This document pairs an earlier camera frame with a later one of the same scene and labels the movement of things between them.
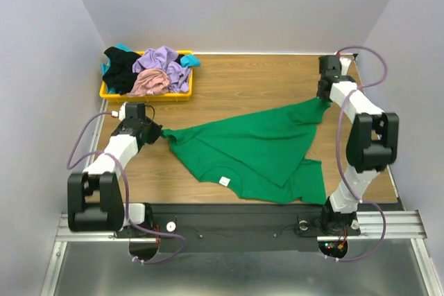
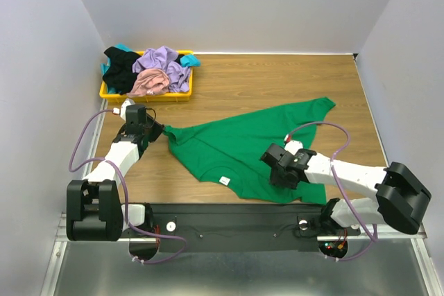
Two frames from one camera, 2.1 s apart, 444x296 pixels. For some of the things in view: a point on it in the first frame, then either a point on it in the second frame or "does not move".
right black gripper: x=322 y=91 -> x=270 y=157
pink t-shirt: x=150 y=81 does not move
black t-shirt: x=120 y=76 does not move
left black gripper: x=154 y=132 does not move
